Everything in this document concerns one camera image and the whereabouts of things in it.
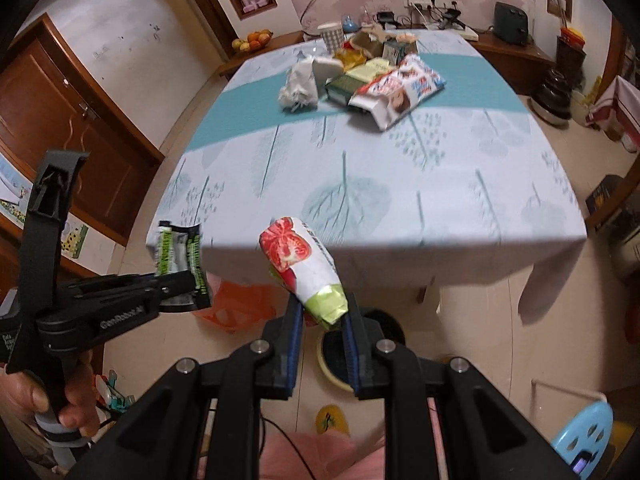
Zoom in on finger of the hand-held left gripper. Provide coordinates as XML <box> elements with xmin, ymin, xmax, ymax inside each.
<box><xmin>117</xmin><ymin>270</ymin><xmax>199</xmax><ymax>313</ymax></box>

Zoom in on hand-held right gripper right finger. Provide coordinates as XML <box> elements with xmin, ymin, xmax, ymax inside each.
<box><xmin>341</xmin><ymin>291</ymin><xmax>576</xmax><ymax>480</ymax></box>

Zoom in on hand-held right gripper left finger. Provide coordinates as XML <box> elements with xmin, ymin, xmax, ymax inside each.
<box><xmin>65</xmin><ymin>295</ymin><xmax>306</xmax><ymax>480</ymax></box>

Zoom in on yellow rimmed trash bin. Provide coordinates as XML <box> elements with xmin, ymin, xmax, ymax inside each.
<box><xmin>317</xmin><ymin>307</ymin><xmax>406</xmax><ymax>393</ymax></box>

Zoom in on green black wrapper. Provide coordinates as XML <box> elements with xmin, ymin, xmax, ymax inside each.
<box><xmin>154</xmin><ymin>220</ymin><xmax>213</xmax><ymax>313</ymax></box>

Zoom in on tomato print snack bag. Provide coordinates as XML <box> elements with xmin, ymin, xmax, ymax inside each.
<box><xmin>258</xmin><ymin>216</ymin><xmax>349</xmax><ymax>331</ymax></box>

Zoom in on person's left hand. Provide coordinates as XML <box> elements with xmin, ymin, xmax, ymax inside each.
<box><xmin>0</xmin><ymin>349</ymin><xmax>102</xmax><ymax>437</ymax></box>

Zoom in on orange plastic stool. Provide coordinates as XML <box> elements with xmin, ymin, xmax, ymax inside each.
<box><xmin>192</xmin><ymin>280</ymin><xmax>278</xmax><ymax>333</ymax></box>

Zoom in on yellow slipper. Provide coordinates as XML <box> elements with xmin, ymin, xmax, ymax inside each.
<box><xmin>315</xmin><ymin>404</ymin><xmax>351</xmax><ymax>435</ymax></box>

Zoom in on green white plastic toy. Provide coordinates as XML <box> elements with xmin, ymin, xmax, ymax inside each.
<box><xmin>95</xmin><ymin>370</ymin><xmax>136</xmax><ymax>411</ymax></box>

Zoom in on person's pink pants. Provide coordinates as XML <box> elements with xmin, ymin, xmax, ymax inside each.
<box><xmin>197</xmin><ymin>432</ymin><xmax>388</xmax><ymax>480</ymax></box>

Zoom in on table with leaf tablecloth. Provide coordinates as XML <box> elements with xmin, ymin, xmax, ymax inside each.
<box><xmin>146</xmin><ymin>30</ymin><xmax>588</xmax><ymax>328</ymax></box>

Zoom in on brown wooden door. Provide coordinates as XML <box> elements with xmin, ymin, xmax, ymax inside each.
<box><xmin>0</xmin><ymin>12</ymin><xmax>166</xmax><ymax>248</ymax></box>

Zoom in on crumpled white plastic bag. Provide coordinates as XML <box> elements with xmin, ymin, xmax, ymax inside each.
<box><xmin>277</xmin><ymin>57</ymin><xmax>321</xmax><ymax>113</ymax></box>

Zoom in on blue plastic stool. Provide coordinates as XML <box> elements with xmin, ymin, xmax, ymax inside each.
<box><xmin>550</xmin><ymin>402</ymin><xmax>615</xmax><ymax>478</ymax></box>

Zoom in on dark green box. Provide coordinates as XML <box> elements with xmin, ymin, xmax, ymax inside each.
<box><xmin>324</xmin><ymin>74</ymin><xmax>368</xmax><ymax>107</ymax></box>

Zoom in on fruit bowl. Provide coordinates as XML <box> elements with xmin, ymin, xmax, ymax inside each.
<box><xmin>231</xmin><ymin>30</ymin><xmax>275</xmax><ymax>53</ymax></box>

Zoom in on red white blue snack bag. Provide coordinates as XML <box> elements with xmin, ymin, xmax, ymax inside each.
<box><xmin>348</xmin><ymin>53</ymin><xmax>447</xmax><ymax>132</ymax></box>

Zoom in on white foam block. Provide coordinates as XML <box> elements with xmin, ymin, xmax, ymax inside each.
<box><xmin>312</xmin><ymin>56</ymin><xmax>346</xmax><ymax>86</ymax></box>

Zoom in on pale green packet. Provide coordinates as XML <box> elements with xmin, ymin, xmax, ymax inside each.
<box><xmin>345</xmin><ymin>57</ymin><xmax>393</xmax><ymax>83</ymax></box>

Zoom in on yellow snack bag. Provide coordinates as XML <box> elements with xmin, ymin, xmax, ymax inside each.
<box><xmin>332</xmin><ymin>45</ymin><xmax>371</xmax><ymax>71</ymax></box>

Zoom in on checkered white cup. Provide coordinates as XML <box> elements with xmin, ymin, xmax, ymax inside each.
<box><xmin>317</xmin><ymin>22</ymin><xmax>345</xmax><ymax>53</ymax></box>

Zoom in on cardboard box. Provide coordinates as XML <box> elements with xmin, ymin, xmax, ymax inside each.
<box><xmin>585</xmin><ymin>175</ymin><xmax>626</xmax><ymax>231</ymax></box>

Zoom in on grey green box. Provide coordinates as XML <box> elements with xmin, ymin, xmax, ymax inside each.
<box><xmin>382</xmin><ymin>40</ymin><xmax>418</xmax><ymax>65</ymax></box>

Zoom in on brown paper bag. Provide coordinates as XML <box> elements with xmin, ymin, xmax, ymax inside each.
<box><xmin>349</xmin><ymin>27</ymin><xmax>388</xmax><ymax>57</ymax></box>

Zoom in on stacked black pots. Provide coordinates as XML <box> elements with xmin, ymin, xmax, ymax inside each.
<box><xmin>530</xmin><ymin>67</ymin><xmax>573</xmax><ymax>126</ymax></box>

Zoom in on wooden sideboard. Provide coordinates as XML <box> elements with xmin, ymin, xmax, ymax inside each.
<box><xmin>219</xmin><ymin>27</ymin><xmax>557</xmax><ymax>96</ymax></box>

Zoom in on white power strip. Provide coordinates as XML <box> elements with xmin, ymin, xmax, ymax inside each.
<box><xmin>405</xmin><ymin>0</ymin><xmax>463</xmax><ymax>11</ymax></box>

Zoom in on red white cloth table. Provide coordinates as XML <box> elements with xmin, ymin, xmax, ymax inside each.
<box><xmin>585</xmin><ymin>75</ymin><xmax>640</xmax><ymax>151</ymax></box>

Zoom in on dark green toaster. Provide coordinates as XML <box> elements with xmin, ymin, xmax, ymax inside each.
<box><xmin>494</xmin><ymin>1</ymin><xmax>531</xmax><ymax>46</ymax></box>

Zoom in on black cable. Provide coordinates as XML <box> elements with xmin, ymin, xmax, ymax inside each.
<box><xmin>260</xmin><ymin>410</ymin><xmax>321</xmax><ymax>480</ymax></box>

